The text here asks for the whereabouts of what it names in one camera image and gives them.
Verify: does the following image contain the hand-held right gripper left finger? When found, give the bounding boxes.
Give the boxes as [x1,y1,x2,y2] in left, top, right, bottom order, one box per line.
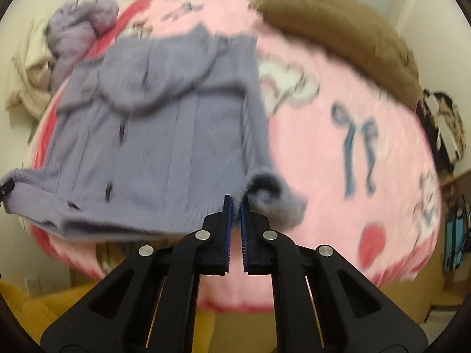
[40,195,233,353]

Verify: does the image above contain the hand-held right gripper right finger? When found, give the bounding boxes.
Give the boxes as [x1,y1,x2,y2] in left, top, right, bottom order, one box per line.
[240,196,429,353]

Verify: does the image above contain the lavender knit sweater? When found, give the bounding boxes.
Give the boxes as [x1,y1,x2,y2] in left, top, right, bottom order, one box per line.
[0,24,308,241]

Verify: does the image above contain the pink printed blanket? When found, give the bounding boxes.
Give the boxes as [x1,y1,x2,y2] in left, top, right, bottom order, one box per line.
[27,0,444,315]

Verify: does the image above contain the beige cloth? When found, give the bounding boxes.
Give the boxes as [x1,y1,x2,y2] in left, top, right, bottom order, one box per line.
[5,18,56,118]

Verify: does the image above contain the yellow cushion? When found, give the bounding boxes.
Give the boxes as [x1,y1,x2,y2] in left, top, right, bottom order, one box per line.
[0,279,107,346]

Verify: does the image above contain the crumpled lavender garment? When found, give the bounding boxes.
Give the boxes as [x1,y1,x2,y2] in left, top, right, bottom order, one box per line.
[48,0,120,94]

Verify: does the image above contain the teal bag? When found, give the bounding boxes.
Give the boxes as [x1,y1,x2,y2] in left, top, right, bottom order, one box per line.
[443,206,471,269]

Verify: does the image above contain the black and white patterned bag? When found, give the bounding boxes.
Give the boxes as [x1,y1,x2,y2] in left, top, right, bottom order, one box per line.
[416,88,466,177]

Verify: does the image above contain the brown pillow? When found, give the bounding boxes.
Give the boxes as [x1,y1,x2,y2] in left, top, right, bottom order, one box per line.
[258,0,422,109]

